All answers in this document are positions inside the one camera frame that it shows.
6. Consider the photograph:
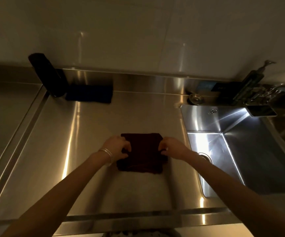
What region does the dark red cloth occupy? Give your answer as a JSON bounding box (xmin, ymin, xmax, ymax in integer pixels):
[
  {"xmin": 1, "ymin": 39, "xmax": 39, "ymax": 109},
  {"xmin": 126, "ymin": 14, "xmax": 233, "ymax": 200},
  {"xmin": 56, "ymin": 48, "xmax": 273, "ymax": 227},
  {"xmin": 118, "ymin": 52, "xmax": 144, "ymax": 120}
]
[{"xmin": 116, "ymin": 133, "xmax": 168, "ymax": 174}]

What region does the black box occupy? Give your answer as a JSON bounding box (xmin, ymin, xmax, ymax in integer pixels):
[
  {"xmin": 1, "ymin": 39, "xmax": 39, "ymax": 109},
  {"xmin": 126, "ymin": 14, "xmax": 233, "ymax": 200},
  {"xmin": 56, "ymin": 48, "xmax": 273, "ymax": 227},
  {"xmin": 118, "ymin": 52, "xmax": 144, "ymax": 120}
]
[{"xmin": 212, "ymin": 82, "xmax": 243, "ymax": 105}]

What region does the person's left hand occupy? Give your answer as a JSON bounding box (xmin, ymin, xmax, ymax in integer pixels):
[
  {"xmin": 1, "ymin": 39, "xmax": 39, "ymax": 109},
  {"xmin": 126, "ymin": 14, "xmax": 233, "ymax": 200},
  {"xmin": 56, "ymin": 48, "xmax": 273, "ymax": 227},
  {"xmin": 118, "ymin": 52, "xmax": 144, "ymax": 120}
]
[{"xmin": 103, "ymin": 135, "xmax": 132, "ymax": 163}]

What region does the person's left forearm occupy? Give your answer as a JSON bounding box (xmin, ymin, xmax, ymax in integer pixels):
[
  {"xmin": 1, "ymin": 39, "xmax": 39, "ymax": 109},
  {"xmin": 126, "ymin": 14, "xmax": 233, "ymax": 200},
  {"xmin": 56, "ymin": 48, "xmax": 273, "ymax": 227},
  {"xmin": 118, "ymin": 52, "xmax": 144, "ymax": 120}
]
[{"xmin": 0, "ymin": 152, "xmax": 112, "ymax": 237}]

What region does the dark pump soap bottle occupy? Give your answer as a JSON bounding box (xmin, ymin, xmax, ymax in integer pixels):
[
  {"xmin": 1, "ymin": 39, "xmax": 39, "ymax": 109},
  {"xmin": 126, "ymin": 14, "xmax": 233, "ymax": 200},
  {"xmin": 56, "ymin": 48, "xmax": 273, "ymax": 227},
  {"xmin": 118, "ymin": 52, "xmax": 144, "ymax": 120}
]
[{"xmin": 233, "ymin": 60, "xmax": 276, "ymax": 105}]

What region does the silver bracelet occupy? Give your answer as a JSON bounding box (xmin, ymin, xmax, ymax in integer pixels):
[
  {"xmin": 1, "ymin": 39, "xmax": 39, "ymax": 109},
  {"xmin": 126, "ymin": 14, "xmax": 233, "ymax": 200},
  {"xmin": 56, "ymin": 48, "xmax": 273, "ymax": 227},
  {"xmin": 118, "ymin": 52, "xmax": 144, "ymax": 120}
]
[{"xmin": 98, "ymin": 148, "xmax": 114, "ymax": 167}]

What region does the person's right hand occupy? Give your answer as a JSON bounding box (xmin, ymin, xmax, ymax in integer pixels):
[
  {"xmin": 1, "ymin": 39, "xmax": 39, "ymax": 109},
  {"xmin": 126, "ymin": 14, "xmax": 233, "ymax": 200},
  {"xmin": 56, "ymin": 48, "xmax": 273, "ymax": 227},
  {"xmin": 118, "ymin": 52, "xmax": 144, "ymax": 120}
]
[{"xmin": 158, "ymin": 137, "xmax": 195, "ymax": 161}]

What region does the stainless steel sink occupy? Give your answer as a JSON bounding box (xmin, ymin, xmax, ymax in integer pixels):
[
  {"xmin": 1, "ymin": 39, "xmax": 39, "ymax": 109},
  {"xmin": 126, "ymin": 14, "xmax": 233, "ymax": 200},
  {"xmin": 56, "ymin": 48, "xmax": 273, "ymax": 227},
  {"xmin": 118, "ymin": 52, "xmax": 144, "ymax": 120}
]
[{"xmin": 180, "ymin": 104, "xmax": 285, "ymax": 198}]

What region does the black bottle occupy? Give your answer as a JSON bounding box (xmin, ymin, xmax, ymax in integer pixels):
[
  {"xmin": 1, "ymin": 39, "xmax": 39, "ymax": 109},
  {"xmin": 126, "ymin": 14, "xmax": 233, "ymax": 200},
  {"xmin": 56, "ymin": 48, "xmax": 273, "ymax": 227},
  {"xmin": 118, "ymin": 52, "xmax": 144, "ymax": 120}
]
[{"xmin": 28, "ymin": 53, "xmax": 69, "ymax": 98}]

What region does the person's right forearm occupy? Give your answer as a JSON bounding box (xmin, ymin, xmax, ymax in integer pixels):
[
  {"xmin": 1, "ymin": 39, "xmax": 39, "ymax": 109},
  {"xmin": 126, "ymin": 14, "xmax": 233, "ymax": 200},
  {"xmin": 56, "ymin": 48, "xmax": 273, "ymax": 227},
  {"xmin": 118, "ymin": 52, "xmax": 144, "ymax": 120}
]
[{"xmin": 182, "ymin": 152, "xmax": 285, "ymax": 237}]

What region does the dark blue folded cloth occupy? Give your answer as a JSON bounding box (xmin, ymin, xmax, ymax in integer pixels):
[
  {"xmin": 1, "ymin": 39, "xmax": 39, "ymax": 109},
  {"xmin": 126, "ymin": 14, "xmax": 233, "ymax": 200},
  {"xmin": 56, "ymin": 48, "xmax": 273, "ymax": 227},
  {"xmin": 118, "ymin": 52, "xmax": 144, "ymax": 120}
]
[{"xmin": 65, "ymin": 82, "xmax": 113, "ymax": 104}]

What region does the blue sponge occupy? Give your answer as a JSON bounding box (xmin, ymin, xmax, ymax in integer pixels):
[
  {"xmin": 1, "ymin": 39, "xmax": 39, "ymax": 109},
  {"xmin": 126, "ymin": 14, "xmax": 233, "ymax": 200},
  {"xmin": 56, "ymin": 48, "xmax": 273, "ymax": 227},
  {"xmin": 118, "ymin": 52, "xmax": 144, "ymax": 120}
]
[{"xmin": 196, "ymin": 81, "xmax": 218, "ymax": 95}]

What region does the chrome faucet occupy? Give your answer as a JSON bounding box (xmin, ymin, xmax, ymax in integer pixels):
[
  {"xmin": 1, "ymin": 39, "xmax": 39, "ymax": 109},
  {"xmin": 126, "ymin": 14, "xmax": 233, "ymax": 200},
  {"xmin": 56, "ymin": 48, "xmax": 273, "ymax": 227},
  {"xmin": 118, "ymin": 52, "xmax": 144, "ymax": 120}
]
[{"xmin": 245, "ymin": 84, "xmax": 285, "ymax": 117}]

